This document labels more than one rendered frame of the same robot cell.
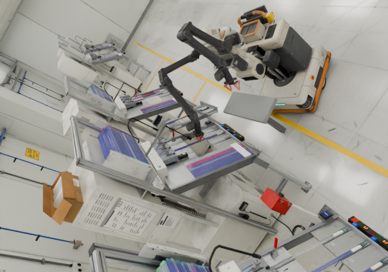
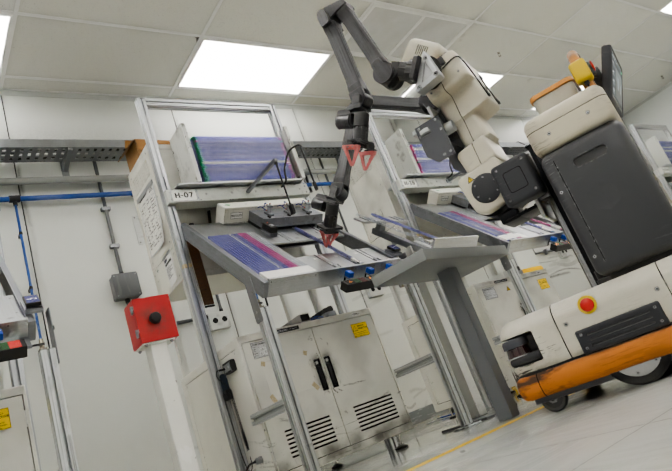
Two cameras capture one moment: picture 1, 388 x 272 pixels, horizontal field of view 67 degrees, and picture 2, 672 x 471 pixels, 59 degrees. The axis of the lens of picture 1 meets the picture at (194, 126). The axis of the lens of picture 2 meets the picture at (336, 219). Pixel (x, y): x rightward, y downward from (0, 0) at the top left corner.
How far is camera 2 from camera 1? 2.79 m
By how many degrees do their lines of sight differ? 65
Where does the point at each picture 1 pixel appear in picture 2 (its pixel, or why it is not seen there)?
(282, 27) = (569, 105)
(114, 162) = (178, 141)
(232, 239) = (210, 416)
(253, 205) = (243, 391)
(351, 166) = not seen: outside the picture
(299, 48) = (606, 198)
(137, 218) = (154, 226)
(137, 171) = (188, 174)
